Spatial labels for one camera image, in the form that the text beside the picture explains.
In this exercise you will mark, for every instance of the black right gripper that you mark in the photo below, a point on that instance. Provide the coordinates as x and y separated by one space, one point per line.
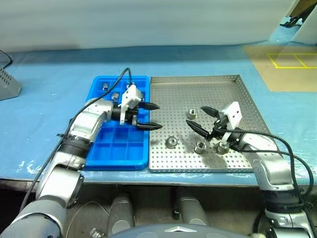
219 127

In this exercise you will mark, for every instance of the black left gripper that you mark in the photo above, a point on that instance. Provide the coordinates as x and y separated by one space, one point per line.
131 112

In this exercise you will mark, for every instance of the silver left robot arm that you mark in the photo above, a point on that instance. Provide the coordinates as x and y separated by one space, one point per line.
89 121

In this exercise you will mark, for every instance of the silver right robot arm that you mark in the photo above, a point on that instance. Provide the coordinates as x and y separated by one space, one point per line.
270 161

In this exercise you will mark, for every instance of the perforated steel tray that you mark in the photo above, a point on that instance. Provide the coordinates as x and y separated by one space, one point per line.
178 94

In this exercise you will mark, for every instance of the blue compartment tray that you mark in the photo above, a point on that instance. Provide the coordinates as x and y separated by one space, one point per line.
119 153

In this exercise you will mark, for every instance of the brown cardboard sheet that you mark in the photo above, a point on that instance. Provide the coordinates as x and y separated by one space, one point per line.
277 77

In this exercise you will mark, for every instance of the grey rounded robot leg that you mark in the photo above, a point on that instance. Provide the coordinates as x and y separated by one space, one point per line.
192 208
121 213

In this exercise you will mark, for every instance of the blue table cover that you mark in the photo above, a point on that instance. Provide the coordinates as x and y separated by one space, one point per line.
49 111

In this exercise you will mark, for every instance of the grey-blue robot torso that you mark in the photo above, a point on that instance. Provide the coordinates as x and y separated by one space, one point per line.
168 231

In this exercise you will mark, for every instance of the black stand foot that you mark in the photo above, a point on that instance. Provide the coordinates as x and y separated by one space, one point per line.
291 22

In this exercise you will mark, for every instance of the white board panel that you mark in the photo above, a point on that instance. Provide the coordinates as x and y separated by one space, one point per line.
308 27

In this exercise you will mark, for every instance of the grey perforated metal box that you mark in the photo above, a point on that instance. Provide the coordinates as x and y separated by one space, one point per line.
7 84

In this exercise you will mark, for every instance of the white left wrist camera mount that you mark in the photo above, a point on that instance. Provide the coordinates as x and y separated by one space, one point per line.
130 95

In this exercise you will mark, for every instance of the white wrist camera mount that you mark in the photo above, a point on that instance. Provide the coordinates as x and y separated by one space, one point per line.
234 114
130 95

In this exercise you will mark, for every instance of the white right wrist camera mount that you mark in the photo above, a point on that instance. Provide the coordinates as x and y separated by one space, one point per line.
234 114

